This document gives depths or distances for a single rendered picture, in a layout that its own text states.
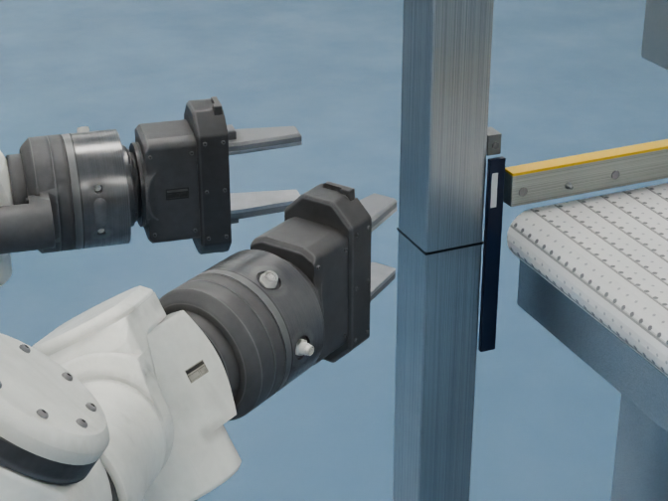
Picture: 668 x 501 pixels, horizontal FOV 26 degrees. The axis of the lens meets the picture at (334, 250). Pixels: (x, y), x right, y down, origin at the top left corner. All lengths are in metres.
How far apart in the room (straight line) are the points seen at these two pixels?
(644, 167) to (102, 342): 0.76
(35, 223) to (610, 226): 0.54
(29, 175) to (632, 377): 0.53
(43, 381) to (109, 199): 0.49
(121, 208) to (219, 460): 0.30
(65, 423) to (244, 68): 4.01
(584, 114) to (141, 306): 3.47
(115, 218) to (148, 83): 3.38
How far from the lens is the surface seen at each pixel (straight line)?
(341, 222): 0.93
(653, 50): 1.08
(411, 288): 1.38
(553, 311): 1.35
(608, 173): 1.38
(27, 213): 1.05
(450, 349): 1.40
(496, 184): 1.33
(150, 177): 1.09
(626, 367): 1.26
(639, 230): 1.32
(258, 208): 1.13
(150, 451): 0.71
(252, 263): 0.89
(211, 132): 1.09
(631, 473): 1.50
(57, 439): 0.56
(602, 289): 1.23
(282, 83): 4.41
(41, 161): 1.08
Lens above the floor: 1.46
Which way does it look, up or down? 26 degrees down
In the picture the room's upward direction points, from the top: straight up
